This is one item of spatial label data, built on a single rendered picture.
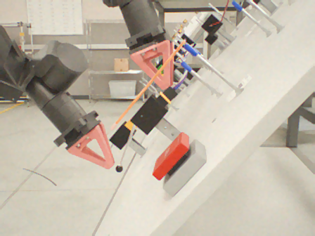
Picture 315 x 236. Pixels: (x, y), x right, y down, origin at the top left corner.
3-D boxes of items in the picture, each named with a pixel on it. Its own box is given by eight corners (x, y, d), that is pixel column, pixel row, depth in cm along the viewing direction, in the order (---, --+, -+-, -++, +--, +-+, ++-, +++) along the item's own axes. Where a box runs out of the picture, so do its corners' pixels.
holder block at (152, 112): (149, 130, 63) (132, 116, 63) (169, 107, 62) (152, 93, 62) (147, 135, 59) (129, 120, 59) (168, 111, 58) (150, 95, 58)
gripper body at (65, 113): (101, 116, 66) (75, 87, 66) (88, 126, 56) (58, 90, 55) (76, 138, 67) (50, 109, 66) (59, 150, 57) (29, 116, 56)
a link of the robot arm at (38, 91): (35, 79, 64) (13, 89, 60) (53, 57, 60) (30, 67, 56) (60, 107, 65) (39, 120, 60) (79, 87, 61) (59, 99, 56)
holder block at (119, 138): (125, 172, 101) (99, 151, 101) (152, 142, 98) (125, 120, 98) (122, 178, 97) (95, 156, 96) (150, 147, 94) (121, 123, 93)
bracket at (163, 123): (175, 141, 63) (155, 124, 63) (184, 132, 63) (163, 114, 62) (175, 147, 59) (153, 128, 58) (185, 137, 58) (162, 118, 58)
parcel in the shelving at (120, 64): (113, 71, 750) (113, 58, 744) (115, 70, 790) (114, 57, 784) (129, 71, 750) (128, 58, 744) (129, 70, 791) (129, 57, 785)
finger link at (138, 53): (186, 79, 63) (167, 31, 62) (183, 82, 56) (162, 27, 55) (152, 93, 64) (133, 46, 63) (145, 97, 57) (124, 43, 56)
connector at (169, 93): (158, 111, 62) (150, 103, 61) (178, 92, 61) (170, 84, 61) (158, 112, 59) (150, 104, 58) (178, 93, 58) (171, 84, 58)
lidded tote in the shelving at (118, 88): (108, 97, 761) (108, 82, 754) (110, 94, 802) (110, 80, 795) (136, 96, 762) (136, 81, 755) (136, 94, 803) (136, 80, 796)
